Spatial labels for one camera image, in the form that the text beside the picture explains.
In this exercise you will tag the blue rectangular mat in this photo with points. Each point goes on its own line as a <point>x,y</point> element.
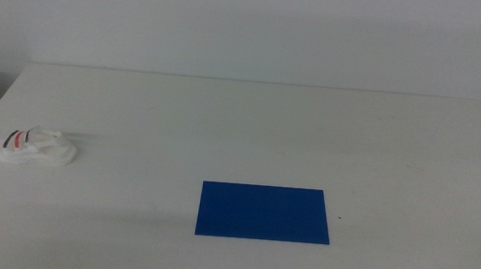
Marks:
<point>262,213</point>

